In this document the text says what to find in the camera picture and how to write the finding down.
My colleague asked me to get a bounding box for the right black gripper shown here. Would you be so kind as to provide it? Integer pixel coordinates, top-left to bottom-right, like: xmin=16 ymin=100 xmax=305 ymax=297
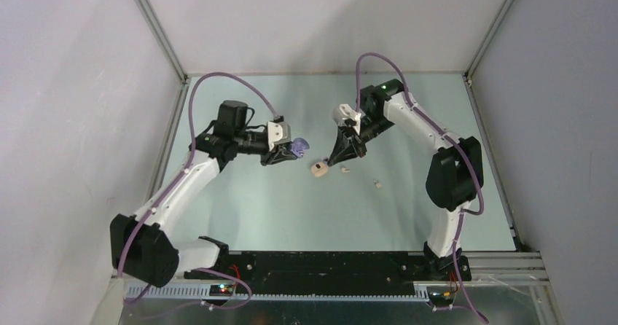
xmin=328 ymin=114 xmax=395 ymax=168

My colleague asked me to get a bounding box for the purple earbud charging case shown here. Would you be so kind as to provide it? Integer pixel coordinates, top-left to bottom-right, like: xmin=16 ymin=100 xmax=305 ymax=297
xmin=291 ymin=137 xmax=310 ymax=158

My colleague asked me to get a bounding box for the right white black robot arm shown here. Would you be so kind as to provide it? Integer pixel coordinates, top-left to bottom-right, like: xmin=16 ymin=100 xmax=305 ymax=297
xmin=326 ymin=79 xmax=484 ymax=280

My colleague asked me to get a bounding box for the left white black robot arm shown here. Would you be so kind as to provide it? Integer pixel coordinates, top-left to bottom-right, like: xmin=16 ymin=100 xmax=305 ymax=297
xmin=110 ymin=101 xmax=310 ymax=288

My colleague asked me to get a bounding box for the beige earbud charging case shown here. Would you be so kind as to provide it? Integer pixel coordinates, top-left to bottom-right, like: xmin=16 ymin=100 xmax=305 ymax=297
xmin=310 ymin=161 xmax=329 ymax=178

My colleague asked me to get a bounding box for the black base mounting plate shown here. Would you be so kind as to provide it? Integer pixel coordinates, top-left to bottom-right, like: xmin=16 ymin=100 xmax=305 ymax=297
xmin=212 ymin=251 xmax=472 ymax=295

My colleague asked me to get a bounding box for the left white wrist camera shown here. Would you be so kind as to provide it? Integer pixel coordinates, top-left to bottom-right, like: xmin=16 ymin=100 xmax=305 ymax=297
xmin=267 ymin=117 xmax=291 ymax=151

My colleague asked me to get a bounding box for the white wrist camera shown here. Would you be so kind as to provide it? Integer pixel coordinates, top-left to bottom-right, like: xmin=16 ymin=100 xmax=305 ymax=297
xmin=332 ymin=103 xmax=363 ymax=135
xmin=267 ymin=117 xmax=291 ymax=151

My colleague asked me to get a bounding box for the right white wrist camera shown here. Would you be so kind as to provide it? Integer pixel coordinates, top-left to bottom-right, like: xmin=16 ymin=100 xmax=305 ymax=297
xmin=332 ymin=103 xmax=363 ymax=135

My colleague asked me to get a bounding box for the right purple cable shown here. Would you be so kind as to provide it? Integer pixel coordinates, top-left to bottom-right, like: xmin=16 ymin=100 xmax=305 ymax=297
xmin=356 ymin=52 xmax=490 ymax=325

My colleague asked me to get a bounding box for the purple cable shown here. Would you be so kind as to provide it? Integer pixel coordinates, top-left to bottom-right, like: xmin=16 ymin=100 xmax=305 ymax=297
xmin=115 ymin=72 xmax=281 ymax=310
xmin=356 ymin=52 xmax=490 ymax=325

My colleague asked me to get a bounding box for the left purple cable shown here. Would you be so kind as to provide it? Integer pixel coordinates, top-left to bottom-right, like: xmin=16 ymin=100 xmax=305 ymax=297
xmin=115 ymin=72 xmax=281 ymax=310

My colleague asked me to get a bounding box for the grey slotted cable duct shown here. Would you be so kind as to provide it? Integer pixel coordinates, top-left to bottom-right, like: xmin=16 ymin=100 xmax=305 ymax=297
xmin=125 ymin=283 xmax=429 ymax=302

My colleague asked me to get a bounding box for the aluminium frame rail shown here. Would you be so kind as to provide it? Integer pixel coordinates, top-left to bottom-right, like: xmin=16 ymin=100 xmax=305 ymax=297
xmin=112 ymin=248 xmax=552 ymax=286

